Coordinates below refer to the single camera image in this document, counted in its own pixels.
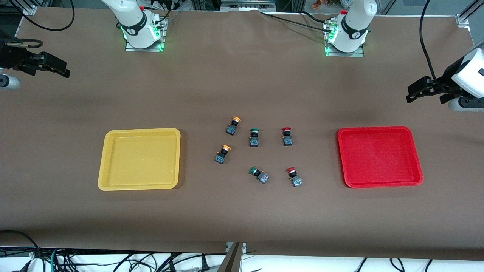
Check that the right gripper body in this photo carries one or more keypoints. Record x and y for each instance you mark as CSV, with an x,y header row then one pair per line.
x,y
11,56

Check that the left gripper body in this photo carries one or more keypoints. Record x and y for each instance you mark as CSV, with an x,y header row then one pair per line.
x,y
447,78

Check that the red push button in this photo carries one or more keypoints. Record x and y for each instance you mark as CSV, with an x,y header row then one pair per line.
x,y
287,136
293,177

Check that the yellow push button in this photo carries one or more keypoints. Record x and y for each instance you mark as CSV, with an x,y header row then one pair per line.
x,y
223,154
233,127

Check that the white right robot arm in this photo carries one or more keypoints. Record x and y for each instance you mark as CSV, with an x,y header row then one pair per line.
x,y
132,19

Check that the red plastic tray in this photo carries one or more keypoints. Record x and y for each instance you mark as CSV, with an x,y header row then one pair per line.
x,y
379,156

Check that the yellow plastic tray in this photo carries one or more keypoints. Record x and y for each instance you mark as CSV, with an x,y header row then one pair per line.
x,y
140,159

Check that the green push button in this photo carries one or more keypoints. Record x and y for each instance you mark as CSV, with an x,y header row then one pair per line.
x,y
254,138
259,175

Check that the brown table cover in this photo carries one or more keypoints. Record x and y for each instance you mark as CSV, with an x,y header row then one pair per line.
x,y
242,211

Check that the aluminium frame bracket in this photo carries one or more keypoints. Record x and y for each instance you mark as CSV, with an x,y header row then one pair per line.
x,y
468,15
26,6

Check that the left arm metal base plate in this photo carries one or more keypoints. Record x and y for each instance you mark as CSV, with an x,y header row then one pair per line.
x,y
346,53

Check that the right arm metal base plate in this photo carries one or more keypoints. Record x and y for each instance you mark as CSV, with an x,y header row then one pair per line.
x,y
145,47

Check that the grey metal post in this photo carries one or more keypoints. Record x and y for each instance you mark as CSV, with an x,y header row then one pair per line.
x,y
231,258

